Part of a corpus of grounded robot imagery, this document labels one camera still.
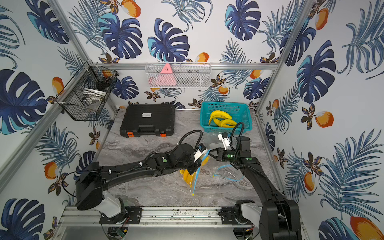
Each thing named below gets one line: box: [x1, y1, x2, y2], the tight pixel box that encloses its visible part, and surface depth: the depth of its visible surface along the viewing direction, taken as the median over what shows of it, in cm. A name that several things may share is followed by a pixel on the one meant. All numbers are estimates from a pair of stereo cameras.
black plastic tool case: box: [119, 104, 175, 138], surface depth 107 cm
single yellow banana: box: [221, 119, 238, 127], surface depth 106 cm
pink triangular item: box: [157, 63, 176, 86], surface depth 92 cm
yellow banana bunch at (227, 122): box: [208, 110, 238, 128], surface depth 111 cm
